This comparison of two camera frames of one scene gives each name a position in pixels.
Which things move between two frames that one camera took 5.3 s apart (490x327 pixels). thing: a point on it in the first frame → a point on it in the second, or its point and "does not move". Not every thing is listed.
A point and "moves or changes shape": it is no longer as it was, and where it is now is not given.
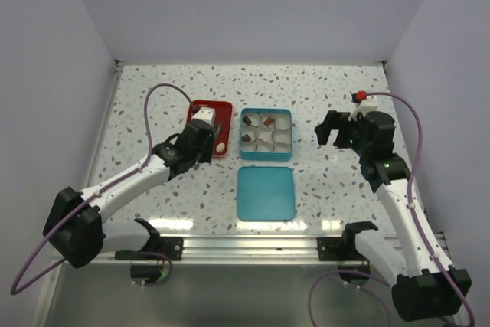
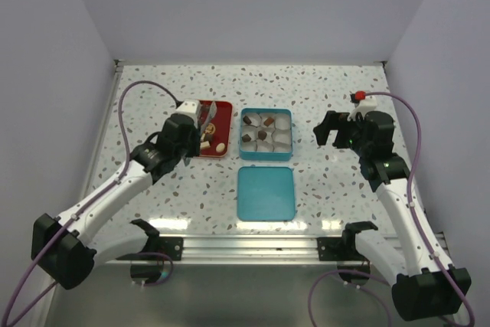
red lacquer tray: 223,116 does not move
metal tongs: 217,132 moves or changes shape
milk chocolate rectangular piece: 269,122 does not move
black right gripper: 334,121 does not move
